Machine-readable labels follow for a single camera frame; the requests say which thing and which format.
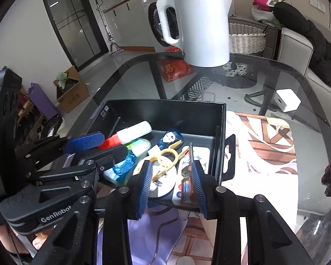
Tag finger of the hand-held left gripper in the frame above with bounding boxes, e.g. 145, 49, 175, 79
25, 146, 128, 197
15, 131, 106, 169

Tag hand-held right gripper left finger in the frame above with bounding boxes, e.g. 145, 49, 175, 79
52, 160, 154, 265

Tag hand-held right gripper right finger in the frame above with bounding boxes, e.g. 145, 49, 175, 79
192, 160, 301, 265

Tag red handled screwdriver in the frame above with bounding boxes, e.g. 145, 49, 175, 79
181, 142, 200, 204

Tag small blue bottle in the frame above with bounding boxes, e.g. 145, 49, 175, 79
113, 139, 151, 178

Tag round white disc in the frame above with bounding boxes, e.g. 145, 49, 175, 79
132, 157, 180, 199

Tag white tube with red cap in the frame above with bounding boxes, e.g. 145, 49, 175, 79
98, 121, 153, 151

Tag yellow plastic scissors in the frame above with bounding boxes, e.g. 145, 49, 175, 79
149, 141, 189, 184

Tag blue figure keychain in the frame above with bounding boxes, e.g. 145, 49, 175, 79
158, 129, 184, 150

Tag black storage box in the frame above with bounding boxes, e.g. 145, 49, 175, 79
91, 99, 236, 207

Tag person's left hand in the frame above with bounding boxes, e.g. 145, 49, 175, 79
0, 224, 55, 255

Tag shoe rack with shoes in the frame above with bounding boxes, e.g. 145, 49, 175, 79
15, 88, 62, 144

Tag purple bag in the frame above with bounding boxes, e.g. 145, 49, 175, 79
28, 82, 58, 119

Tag cardboard box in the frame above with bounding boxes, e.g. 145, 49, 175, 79
53, 66, 90, 114

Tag printed table mat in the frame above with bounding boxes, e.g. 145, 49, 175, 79
96, 110, 297, 265

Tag striped floor mat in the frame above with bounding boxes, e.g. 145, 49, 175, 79
172, 77, 210, 100

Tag red bag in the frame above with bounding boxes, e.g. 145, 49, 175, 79
157, 47, 195, 82

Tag mop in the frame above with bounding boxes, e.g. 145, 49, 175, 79
95, 0, 124, 54

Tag glass sliding door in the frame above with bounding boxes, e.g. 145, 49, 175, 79
39, 0, 105, 67

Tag panda pattern slipper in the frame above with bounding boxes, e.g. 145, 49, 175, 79
223, 62, 249, 78

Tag kitchen counter with cabinets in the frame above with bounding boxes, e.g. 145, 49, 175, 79
102, 0, 155, 51

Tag white charger cube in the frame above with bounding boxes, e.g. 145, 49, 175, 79
276, 89, 301, 113

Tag white washing machine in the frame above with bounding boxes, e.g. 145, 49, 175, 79
140, 0, 196, 52

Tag white electric kettle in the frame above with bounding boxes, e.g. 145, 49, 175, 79
156, 0, 233, 67

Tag wicker basket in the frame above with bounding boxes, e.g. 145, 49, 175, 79
228, 17, 269, 57

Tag grey sofa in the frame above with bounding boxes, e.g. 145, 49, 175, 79
277, 28, 331, 105

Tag black jacket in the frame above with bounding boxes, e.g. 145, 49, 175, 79
273, 2, 331, 89

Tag black cable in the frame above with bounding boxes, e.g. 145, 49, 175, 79
182, 91, 216, 101

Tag wall sockets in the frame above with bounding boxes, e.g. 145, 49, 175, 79
310, 0, 325, 13

